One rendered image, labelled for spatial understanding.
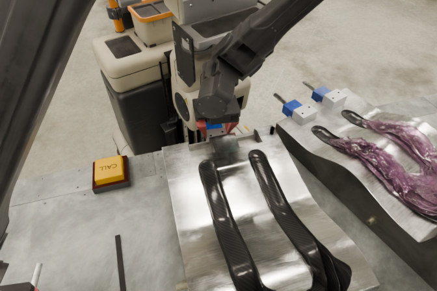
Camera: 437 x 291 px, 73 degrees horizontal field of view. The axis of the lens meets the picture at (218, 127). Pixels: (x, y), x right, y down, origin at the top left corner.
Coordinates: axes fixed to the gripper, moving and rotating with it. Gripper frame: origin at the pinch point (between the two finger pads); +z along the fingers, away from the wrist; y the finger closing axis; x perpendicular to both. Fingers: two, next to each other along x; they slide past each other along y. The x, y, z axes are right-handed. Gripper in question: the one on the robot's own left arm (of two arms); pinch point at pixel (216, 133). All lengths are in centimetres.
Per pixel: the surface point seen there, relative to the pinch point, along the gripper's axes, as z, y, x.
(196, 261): -6.3, -8.5, -32.2
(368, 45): 83, 165, 161
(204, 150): -1.7, -3.7, -6.4
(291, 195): -3.8, 11.0, -22.1
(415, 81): 83, 173, 106
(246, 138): -2.3, 6.5, -4.8
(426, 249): -2.9, 30.5, -35.5
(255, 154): -4.1, 6.5, -11.5
